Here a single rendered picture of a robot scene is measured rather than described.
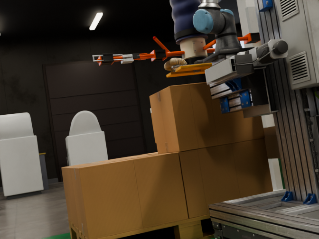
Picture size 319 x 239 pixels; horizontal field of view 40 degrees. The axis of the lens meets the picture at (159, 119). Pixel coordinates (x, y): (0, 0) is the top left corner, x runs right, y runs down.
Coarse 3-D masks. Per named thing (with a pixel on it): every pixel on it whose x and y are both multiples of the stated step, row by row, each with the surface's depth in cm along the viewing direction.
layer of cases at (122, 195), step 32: (128, 160) 248; (160, 160) 254; (192, 160) 260; (224, 160) 267; (256, 160) 274; (96, 192) 241; (128, 192) 246; (160, 192) 252; (192, 192) 258; (224, 192) 265; (256, 192) 272; (96, 224) 239; (128, 224) 244; (160, 224) 250
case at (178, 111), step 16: (160, 96) 276; (176, 96) 260; (192, 96) 264; (208, 96) 268; (160, 112) 280; (176, 112) 259; (192, 112) 263; (208, 112) 266; (240, 112) 274; (160, 128) 283; (176, 128) 258; (192, 128) 262; (208, 128) 265; (224, 128) 269; (240, 128) 273; (256, 128) 276; (160, 144) 287; (176, 144) 261; (192, 144) 261; (208, 144) 264; (224, 144) 268
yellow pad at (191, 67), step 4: (188, 64) 273; (192, 64) 274; (196, 64) 273; (200, 64) 274; (204, 64) 275; (208, 64) 276; (180, 68) 270; (184, 68) 271; (188, 68) 273; (192, 68) 275; (196, 68) 278; (200, 68) 280; (204, 68) 283
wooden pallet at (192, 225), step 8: (200, 216) 258; (208, 216) 260; (72, 224) 307; (168, 224) 252; (176, 224) 253; (184, 224) 255; (192, 224) 256; (200, 224) 258; (72, 232) 321; (80, 232) 267; (128, 232) 244; (136, 232) 245; (144, 232) 297; (152, 232) 293; (160, 232) 294; (176, 232) 258; (184, 232) 254; (192, 232) 256; (200, 232) 257; (208, 232) 267
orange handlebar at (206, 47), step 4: (240, 40) 271; (244, 40) 272; (208, 44) 274; (212, 44) 269; (204, 48) 281; (208, 48) 290; (212, 48) 291; (168, 52) 281; (172, 52) 282; (176, 52) 282; (180, 52) 283; (184, 52) 284; (208, 52) 294; (212, 52) 295; (116, 56) 271; (120, 56) 271; (140, 56) 275; (144, 56) 276; (148, 56) 277; (152, 56) 278; (168, 56) 286; (120, 60) 275
